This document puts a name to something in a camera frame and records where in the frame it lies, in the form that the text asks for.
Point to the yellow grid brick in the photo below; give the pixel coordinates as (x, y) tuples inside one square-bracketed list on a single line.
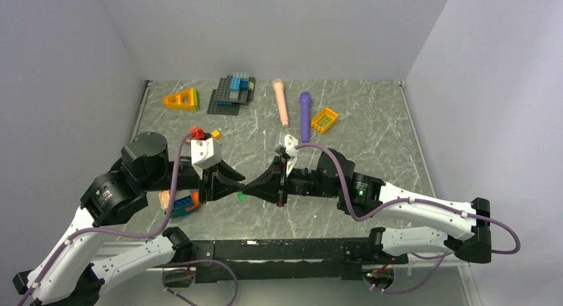
[(324, 120)]

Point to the green key tag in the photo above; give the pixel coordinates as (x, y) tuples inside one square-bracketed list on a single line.
[(242, 196)]

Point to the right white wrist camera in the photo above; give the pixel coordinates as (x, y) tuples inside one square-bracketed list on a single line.
[(285, 146)]

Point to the pink toy microphone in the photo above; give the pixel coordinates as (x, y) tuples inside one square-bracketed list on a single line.
[(278, 87)]

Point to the orange curved track piece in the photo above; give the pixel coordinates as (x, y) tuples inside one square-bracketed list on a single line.
[(195, 195)]

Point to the orange yellow triangular block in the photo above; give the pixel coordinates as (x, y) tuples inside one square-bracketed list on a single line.
[(184, 100)]

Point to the small yellow cube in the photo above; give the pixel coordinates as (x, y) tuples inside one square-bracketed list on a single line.
[(216, 134)]

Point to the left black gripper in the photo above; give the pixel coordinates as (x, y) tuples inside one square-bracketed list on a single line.
[(211, 184)]

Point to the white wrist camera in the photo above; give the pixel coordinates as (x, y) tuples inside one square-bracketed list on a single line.
[(205, 151), (285, 146)]

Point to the black base bar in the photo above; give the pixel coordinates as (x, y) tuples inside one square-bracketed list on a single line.
[(346, 258)]

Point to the beige toy brick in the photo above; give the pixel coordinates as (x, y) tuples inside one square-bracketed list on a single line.
[(164, 199)]

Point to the purple toy microphone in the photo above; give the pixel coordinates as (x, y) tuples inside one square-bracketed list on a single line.
[(305, 105)]

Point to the blue toy brick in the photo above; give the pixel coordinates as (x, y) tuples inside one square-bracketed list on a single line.
[(184, 205)]

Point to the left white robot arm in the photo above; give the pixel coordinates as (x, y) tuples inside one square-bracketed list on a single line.
[(94, 254)]

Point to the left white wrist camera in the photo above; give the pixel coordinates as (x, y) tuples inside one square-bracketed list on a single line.
[(205, 151)]

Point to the grey blue brick stack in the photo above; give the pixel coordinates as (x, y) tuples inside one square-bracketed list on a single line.
[(232, 92)]

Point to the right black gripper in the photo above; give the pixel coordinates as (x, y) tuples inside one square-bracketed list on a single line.
[(269, 186)]

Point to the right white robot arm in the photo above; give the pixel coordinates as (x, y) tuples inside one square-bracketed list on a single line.
[(443, 227)]

